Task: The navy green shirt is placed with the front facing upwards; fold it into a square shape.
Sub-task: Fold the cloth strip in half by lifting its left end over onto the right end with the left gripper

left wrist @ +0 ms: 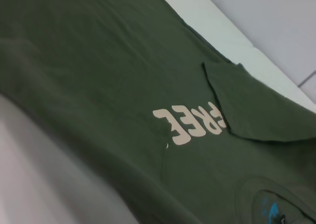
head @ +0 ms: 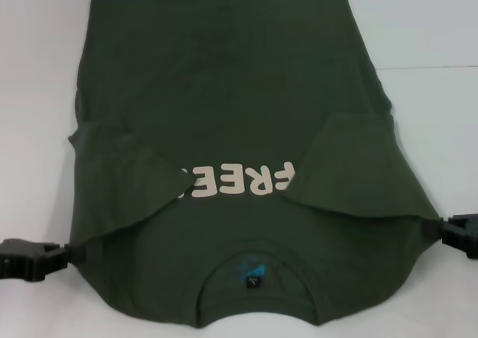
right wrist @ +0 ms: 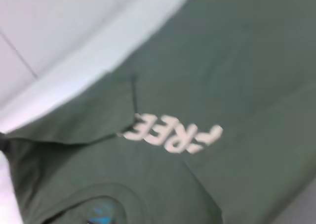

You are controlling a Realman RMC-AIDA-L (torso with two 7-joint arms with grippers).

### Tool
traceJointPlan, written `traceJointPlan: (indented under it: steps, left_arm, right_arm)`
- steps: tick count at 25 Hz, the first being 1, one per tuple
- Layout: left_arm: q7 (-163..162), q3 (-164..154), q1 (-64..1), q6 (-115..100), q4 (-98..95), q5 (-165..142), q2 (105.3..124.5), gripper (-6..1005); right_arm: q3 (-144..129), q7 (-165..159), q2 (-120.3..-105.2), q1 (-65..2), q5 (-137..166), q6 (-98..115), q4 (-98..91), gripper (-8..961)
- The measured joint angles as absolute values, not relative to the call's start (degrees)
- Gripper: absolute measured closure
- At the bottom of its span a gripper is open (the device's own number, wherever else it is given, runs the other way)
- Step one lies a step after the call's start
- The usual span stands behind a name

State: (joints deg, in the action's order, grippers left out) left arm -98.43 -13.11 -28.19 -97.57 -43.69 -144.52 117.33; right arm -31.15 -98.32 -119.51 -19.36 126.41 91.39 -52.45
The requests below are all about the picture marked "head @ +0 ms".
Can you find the dark green FREE t-shirt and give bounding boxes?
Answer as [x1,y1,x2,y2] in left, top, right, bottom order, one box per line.
[66,0,441,322]

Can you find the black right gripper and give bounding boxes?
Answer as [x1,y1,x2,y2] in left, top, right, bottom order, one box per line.
[421,213,478,260]

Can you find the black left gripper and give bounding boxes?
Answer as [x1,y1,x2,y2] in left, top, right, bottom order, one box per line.
[0,237,87,281]

